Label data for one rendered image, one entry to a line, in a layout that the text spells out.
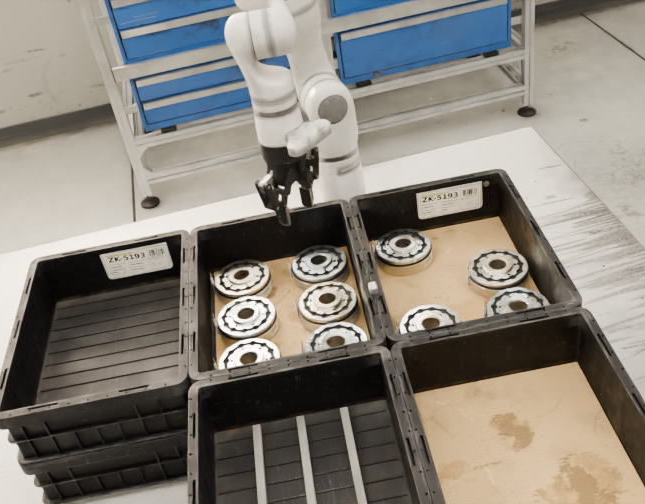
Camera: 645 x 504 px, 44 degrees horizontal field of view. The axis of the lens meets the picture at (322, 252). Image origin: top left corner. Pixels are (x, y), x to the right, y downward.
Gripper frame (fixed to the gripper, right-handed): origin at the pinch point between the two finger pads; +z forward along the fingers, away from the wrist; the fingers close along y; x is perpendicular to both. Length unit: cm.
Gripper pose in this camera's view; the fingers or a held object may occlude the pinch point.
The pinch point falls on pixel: (295, 207)
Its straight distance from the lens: 136.8
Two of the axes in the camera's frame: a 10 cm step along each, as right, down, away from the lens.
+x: 7.8, 2.9, -5.6
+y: -6.1, 5.5, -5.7
